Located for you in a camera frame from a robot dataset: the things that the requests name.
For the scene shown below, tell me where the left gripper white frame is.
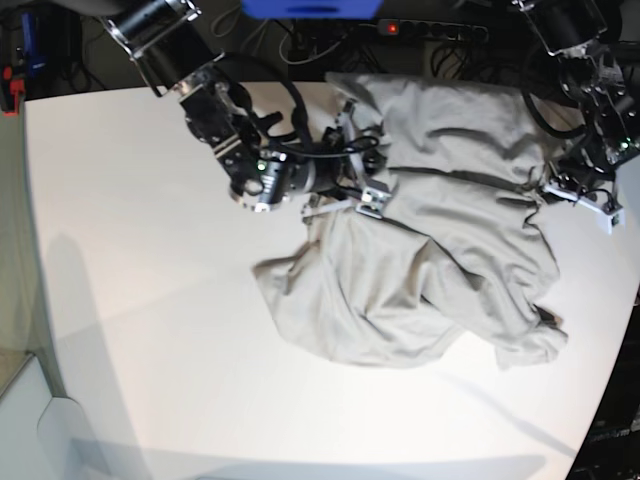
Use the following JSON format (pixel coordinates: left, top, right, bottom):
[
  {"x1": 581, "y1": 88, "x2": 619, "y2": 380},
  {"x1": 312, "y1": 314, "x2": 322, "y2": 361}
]
[{"x1": 542, "y1": 160, "x2": 622, "y2": 215}]

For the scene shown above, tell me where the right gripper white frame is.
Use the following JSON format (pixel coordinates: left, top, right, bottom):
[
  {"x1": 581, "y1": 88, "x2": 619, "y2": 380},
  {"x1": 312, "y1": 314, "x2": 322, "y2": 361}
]
[{"x1": 301, "y1": 98, "x2": 392, "y2": 220}]

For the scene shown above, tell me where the grey t-shirt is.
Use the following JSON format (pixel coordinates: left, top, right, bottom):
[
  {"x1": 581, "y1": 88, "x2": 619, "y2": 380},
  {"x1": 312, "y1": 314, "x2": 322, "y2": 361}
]
[{"x1": 254, "y1": 73, "x2": 567, "y2": 368}]

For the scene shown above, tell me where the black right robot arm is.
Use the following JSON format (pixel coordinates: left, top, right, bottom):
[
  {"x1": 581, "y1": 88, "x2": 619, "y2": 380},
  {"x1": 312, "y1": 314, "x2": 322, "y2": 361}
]
[{"x1": 63, "y1": 0, "x2": 392, "y2": 219}]

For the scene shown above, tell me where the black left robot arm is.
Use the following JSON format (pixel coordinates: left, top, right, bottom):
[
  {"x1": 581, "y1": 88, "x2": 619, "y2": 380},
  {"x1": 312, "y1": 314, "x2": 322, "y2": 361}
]
[{"x1": 514, "y1": 1, "x2": 639, "y2": 221}]

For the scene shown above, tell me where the blue box at top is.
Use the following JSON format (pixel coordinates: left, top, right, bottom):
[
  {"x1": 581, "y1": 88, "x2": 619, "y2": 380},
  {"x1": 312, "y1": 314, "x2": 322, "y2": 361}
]
[{"x1": 241, "y1": 0, "x2": 383, "y2": 19}]

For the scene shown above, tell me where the red and black clamp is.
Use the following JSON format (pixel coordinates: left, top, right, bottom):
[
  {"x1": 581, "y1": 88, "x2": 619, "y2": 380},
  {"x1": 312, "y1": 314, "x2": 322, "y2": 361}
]
[{"x1": 1, "y1": 65, "x2": 26, "y2": 116}]

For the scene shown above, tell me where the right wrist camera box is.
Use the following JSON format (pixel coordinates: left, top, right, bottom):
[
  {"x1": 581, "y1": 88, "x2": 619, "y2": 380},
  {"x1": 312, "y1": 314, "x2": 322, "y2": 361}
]
[{"x1": 355, "y1": 180, "x2": 392, "y2": 219}]

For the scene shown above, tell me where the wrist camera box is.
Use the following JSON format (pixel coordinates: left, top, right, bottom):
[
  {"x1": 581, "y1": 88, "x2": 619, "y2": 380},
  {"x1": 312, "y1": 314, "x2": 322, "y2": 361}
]
[
  {"x1": 355, "y1": 180, "x2": 392, "y2": 219},
  {"x1": 600, "y1": 207, "x2": 626, "y2": 235}
]

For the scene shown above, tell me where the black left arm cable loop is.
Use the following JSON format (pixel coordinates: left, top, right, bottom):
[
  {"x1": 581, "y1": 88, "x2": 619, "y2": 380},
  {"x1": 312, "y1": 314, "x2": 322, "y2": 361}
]
[{"x1": 522, "y1": 89, "x2": 586, "y2": 141}]

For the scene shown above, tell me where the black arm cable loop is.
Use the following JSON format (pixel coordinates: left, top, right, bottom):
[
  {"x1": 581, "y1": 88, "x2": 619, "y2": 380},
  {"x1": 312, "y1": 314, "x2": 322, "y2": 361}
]
[
  {"x1": 522, "y1": 89, "x2": 586, "y2": 141},
  {"x1": 219, "y1": 52, "x2": 314, "y2": 151}
]

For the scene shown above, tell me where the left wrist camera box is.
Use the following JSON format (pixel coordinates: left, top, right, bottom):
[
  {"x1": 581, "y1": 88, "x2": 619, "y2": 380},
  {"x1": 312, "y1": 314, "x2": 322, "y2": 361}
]
[{"x1": 600, "y1": 207, "x2": 626, "y2": 235}]

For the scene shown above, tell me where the black power strip red switch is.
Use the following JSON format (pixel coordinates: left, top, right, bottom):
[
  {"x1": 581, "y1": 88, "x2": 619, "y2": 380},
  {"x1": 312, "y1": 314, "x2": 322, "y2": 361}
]
[{"x1": 376, "y1": 19, "x2": 489, "y2": 43}]

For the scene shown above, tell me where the white cable on floor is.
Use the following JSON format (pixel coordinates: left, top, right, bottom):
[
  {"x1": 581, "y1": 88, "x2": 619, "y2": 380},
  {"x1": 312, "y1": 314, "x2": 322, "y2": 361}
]
[{"x1": 277, "y1": 29, "x2": 346, "y2": 65}]

